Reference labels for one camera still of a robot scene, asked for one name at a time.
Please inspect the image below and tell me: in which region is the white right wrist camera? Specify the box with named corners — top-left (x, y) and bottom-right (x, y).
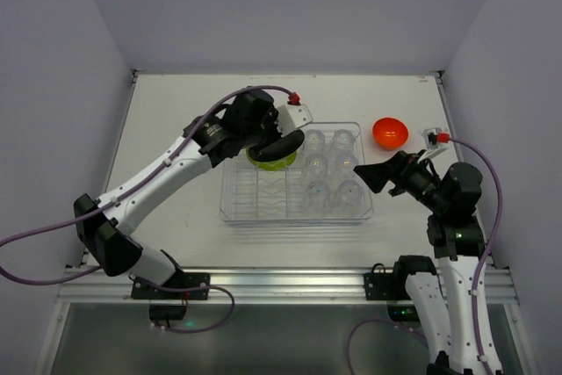
top-left (418, 127), bottom-right (447, 162)

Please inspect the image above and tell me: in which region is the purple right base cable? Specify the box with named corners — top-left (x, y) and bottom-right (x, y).
top-left (346, 317), bottom-right (431, 375)

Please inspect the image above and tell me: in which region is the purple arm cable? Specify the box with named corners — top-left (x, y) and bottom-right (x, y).
top-left (0, 85), bottom-right (302, 285)
top-left (438, 132), bottom-right (503, 367)

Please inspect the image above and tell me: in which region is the orange plastic bowl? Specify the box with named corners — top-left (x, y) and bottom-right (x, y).
top-left (372, 117), bottom-right (409, 150)

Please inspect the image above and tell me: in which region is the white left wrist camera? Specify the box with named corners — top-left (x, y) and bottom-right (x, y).
top-left (277, 104), bottom-right (313, 136)

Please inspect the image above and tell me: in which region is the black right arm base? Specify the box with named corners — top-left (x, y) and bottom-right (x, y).
top-left (363, 263), bottom-right (398, 301)

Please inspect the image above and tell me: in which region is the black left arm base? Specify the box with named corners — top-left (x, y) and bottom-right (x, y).
top-left (131, 271), bottom-right (210, 300)

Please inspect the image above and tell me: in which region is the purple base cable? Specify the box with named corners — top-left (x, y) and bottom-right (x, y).
top-left (126, 273), bottom-right (236, 334)
top-left (346, 317), bottom-right (431, 375)

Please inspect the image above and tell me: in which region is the aluminium mounting rail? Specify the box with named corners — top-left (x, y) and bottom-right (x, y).
top-left (56, 266), bottom-right (519, 306)

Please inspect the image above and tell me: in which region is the clear plastic dish rack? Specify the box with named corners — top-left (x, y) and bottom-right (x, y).
top-left (220, 121), bottom-right (373, 226)

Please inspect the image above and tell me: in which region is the green plate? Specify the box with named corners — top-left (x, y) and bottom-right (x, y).
top-left (246, 150), bottom-right (298, 171)

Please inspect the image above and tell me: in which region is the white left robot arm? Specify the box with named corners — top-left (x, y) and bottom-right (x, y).
top-left (74, 85), bottom-right (278, 285)

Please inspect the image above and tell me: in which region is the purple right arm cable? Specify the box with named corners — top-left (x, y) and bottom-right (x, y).
top-left (438, 132), bottom-right (503, 367)

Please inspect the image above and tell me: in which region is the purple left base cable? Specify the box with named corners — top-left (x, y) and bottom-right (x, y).
top-left (126, 273), bottom-right (236, 334)

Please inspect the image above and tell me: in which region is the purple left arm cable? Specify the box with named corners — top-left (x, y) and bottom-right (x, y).
top-left (0, 85), bottom-right (302, 285)

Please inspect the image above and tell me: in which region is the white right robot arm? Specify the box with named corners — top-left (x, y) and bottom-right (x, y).
top-left (354, 151), bottom-right (503, 374)

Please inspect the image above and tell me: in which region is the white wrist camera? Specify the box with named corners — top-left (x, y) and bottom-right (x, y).
top-left (277, 104), bottom-right (313, 136)
top-left (418, 127), bottom-right (447, 162)

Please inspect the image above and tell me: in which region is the black plate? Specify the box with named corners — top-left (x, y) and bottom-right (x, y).
top-left (253, 129), bottom-right (305, 162)

